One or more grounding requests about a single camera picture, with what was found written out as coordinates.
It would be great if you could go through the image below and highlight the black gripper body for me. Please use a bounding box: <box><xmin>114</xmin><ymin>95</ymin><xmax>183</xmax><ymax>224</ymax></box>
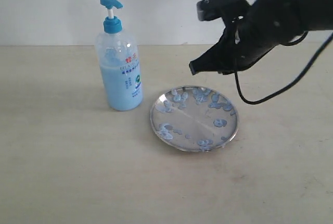
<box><xmin>221</xmin><ymin>0</ymin><xmax>302</xmax><ymax>74</ymax></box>

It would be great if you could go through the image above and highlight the blue pump dispenser bottle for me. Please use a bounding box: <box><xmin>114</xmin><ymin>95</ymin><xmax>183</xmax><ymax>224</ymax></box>
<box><xmin>95</xmin><ymin>0</ymin><xmax>143</xmax><ymax>111</ymax></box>

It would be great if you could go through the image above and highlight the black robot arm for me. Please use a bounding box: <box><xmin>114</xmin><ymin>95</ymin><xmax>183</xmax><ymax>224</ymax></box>
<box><xmin>189</xmin><ymin>0</ymin><xmax>332</xmax><ymax>74</ymax></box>

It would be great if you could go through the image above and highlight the round steel plate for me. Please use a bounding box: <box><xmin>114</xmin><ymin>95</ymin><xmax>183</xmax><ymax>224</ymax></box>
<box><xmin>149</xmin><ymin>85</ymin><xmax>239</xmax><ymax>153</ymax></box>

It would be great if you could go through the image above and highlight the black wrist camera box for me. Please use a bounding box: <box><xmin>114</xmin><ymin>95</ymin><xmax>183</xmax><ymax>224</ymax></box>
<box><xmin>196</xmin><ymin>0</ymin><xmax>250</xmax><ymax>22</ymax></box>

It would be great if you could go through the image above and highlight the black cable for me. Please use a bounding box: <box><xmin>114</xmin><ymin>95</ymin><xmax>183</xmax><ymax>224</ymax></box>
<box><xmin>234</xmin><ymin>30</ymin><xmax>333</xmax><ymax>105</ymax></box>

